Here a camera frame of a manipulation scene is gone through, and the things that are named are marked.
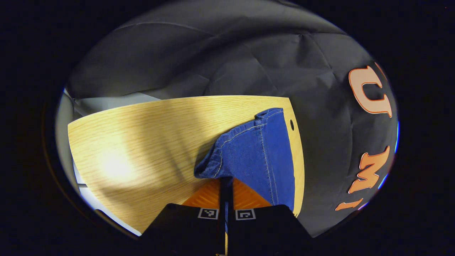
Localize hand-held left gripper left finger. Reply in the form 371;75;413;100
140;177;227;256

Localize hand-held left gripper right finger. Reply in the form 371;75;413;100
227;177;313;256

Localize blue jeans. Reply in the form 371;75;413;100
194;108;296;214

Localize black backdrop cloth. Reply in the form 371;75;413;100
66;0;398;238

